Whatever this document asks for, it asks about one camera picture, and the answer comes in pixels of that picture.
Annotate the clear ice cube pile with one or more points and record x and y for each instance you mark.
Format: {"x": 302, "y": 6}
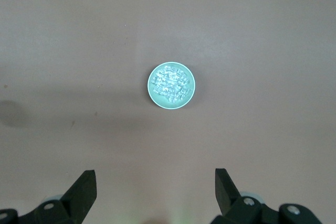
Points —
{"x": 170, "y": 83}

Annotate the green ceramic bowl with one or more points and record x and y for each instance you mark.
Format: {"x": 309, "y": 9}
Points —
{"x": 155, "y": 98}

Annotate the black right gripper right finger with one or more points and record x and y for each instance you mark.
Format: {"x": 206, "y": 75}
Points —
{"x": 236, "y": 211}

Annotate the brown table cover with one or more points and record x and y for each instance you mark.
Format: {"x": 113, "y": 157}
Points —
{"x": 78, "y": 51}

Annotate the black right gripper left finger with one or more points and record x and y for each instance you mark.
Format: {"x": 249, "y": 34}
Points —
{"x": 65, "y": 208}

